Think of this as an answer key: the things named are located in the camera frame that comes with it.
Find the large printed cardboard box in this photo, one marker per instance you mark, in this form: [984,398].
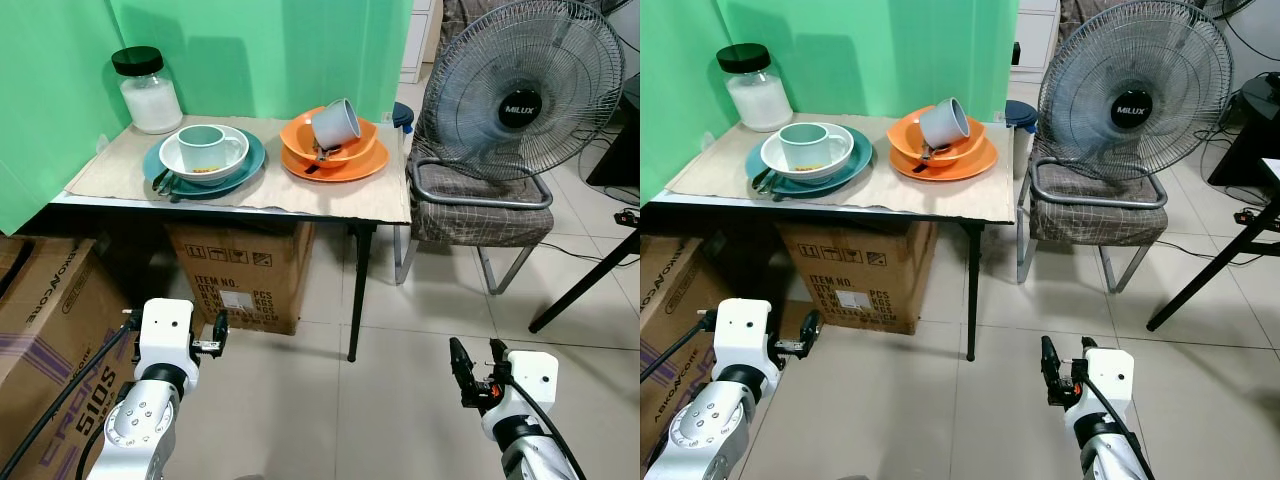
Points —
[50,340]
[675,290]

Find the white bowl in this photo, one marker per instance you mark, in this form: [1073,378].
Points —
[170,158]
[772,155]

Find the beige table cloth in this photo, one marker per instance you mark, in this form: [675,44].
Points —
[940,198]
[330,198]

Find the orange bowl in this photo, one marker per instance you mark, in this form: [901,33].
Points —
[905,132]
[298,135]

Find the pale green mug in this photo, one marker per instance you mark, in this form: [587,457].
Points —
[203,150]
[803,148]

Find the dark blue round lid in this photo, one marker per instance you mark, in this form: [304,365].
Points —
[1020,113]
[404,115]

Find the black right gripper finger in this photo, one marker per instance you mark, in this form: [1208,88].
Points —
[498,355]
[461,370]
[1051,368]
[1088,348]

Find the white cabinet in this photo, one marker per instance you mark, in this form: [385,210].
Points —
[420,40]
[1035,35]

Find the brown cardboard box with label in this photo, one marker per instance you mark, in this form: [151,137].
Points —
[860,270]
[240,270]

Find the dark metal cutlery piece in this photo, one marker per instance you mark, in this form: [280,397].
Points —
[925,156]
[318,160]
[163,184]
[765,182]

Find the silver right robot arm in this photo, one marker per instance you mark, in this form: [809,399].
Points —
[1100,445]
[520,445]

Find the grey Milux electric fan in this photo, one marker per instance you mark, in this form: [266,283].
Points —
[520,105]
[1132,105]

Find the metal chair with checked cushion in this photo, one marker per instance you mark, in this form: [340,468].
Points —
[1095,215]
[480,215]

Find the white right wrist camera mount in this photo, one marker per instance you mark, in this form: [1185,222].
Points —
[1112,385]
[535,385]

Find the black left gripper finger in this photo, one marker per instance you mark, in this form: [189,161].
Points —
[221,327]
[811,327]

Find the green backdrop cloth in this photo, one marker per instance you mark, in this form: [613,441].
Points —
[880,45]
[250,50]

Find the slanted black furniture leg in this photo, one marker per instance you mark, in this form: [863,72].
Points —
[1215,270]
[585,285]

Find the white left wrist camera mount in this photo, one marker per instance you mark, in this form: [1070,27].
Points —
[742,325]
[166,325]

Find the grey blue mug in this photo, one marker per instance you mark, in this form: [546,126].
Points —
[946,120]
[338,122]

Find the orange plate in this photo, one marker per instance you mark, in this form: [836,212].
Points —
[355,168]
[965,165]

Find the glass jar with black lid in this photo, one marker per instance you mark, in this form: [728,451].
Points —
[760,98]
[150,100]

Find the red and black floor plug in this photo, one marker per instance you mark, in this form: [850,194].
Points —
[1247,217]
[627,218]

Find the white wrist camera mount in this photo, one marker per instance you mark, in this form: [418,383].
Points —
[1112,385]
[535,385]
[166,325]
[742,325]

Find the teal plate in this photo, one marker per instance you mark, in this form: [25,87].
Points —
[858,160]
[250,165]

